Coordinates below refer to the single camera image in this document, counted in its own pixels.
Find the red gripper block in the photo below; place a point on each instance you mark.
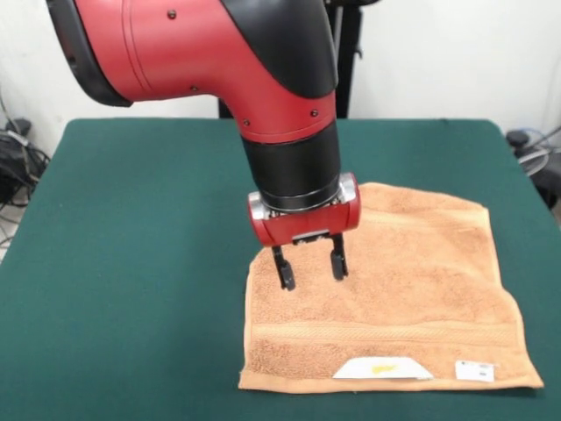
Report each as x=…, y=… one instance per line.
x=307, y=223

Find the tan terry towel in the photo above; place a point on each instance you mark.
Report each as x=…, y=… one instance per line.
x=394, y=307

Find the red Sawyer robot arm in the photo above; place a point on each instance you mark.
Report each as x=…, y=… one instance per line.
x=197, y=52

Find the dark green table cloth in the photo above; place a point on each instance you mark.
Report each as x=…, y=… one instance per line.
x=131, y=263

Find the black power adapter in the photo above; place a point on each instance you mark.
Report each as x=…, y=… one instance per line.
x=518, y=138
x=17, y=126

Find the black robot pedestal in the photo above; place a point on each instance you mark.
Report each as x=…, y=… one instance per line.
x=344, y=66

